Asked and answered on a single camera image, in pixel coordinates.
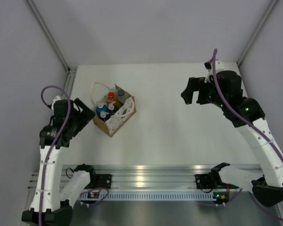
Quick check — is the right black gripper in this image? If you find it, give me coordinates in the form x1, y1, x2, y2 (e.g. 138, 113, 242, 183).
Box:
181, 77, 227, 110

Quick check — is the jute canvas bag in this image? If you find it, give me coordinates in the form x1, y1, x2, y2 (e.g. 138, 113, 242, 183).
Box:
90, 82, 136, 137

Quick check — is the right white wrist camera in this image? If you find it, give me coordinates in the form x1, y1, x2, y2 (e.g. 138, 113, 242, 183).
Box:
204, 60, 225, 82

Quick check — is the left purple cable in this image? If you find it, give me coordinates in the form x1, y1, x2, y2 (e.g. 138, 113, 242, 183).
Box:
39, 85, 73, 226

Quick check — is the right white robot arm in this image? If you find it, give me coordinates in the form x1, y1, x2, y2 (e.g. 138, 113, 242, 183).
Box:
181, 71, 283, 207

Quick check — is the purple cable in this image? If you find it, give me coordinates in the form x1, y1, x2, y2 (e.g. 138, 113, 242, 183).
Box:
39, 85, 73, 226
209, 48, 283, 222

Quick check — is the clear bottle black cap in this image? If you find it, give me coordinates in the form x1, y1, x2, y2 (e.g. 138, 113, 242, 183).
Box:
115, 89, 130, 105

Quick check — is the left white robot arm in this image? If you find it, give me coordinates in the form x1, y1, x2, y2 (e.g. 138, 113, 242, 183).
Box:
21, 98, 97, 226

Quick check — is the yellow bottle red cap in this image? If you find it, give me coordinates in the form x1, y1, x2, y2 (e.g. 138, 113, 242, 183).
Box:
106, 92, 122, 109

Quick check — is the aluminium mounting rail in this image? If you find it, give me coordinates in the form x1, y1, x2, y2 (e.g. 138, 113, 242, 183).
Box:
27, 163, 269, 191

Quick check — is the slotted cable duct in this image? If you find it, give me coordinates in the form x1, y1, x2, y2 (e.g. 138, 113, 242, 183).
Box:
76, 191, 217, 202

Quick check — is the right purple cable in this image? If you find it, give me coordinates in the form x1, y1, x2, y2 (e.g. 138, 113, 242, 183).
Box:
209, 48, 283, 222

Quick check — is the large orange blue pump bottle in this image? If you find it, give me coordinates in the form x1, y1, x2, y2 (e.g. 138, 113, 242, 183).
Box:
96, 102, 108, 116

